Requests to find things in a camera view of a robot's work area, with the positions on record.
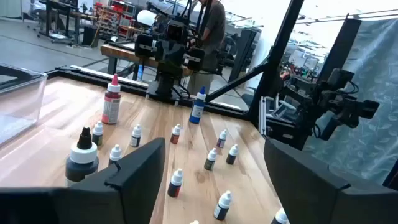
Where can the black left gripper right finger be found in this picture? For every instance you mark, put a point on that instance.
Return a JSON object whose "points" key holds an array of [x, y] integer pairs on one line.
{"points": [[311, 199]]}

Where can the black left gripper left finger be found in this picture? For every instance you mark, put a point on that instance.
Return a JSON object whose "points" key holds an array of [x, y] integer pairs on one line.
{"points": [[124, 199]]}

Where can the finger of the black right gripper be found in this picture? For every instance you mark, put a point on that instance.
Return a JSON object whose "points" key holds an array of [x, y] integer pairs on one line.
{"points": [[145, 45], [194, 59]]}

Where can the small red food coloring bottle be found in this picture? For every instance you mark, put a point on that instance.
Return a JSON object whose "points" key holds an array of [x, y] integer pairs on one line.
{"points": [[174, 188]]}

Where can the small olive food coloring bottle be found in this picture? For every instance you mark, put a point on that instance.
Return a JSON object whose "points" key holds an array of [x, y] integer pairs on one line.
{"points": [[97, 138]]}

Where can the small orange food coloring bottle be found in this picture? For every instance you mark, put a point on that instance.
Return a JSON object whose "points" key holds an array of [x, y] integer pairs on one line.
{"points": [[175, 137]]}

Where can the small violet food coloring bottle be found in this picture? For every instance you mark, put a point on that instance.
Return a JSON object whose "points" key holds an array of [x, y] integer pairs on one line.
{"points": [[221, 141]]}

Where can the small purple food coloring bottle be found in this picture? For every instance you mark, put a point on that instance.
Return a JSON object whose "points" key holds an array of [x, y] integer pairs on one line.
{"points": [[231, 158]]}

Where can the small green food coloring bottle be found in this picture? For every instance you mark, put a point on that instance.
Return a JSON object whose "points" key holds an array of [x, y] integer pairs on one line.
{"points": [[209, 163]]}

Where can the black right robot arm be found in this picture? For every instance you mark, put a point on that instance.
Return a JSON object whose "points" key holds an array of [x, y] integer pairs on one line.
{"points": [[164, 87]]}

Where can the large blue food coloring bottle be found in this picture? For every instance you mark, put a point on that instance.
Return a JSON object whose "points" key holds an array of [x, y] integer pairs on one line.
{"points": [[197, 110]]}

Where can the large black food coloring bottle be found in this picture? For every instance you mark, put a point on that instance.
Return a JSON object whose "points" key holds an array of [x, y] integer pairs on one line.
{"points": [[81, 165]]}

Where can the large red food coloring bottle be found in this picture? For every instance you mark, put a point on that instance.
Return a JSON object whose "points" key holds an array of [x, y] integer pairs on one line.
{"points": [[111, 105]]}

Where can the wooden workbench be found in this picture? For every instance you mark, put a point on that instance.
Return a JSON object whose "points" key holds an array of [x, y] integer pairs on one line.
{"points": [[124, 53]]}

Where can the white globe lamp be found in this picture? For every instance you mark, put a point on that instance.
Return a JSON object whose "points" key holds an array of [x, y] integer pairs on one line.
{"points": [[146, 17]]}

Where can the person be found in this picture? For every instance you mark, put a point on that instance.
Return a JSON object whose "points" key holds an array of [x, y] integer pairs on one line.
{"points": [[214, 28]]}

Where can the red parts-bin shelf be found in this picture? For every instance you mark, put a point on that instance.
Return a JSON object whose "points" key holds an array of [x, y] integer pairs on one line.
{"points": [[107, 18]]}

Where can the black computer tower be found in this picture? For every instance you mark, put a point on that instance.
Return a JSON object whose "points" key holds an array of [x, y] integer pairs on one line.
{"points": [[90, 35]]}

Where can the teal leaf-pattern curtain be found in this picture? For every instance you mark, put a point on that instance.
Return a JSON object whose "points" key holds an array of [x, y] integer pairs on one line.
{"points": [[373, 146]]}

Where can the grey mesh office chair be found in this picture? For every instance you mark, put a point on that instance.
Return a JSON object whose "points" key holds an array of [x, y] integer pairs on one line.
{"points": [[284, 105]]}

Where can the black standing desk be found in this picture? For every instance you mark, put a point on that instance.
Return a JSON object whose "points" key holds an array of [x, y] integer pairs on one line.
{"points": [[48, 18]]}

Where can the clear plastic bin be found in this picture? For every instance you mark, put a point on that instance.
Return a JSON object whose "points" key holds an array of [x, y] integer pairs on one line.
{"points": [[21, 105]]}

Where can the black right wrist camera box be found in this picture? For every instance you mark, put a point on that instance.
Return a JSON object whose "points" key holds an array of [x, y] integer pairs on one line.
{"points": [[175, 31]]}

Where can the black aluminium table frame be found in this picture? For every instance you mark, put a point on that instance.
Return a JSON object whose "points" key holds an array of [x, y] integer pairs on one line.
{"points": [[280, 49]]}

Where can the silver aluminium bracket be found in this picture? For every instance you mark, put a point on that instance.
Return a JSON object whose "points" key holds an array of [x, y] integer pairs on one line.
{"points": [[262, 115]]}

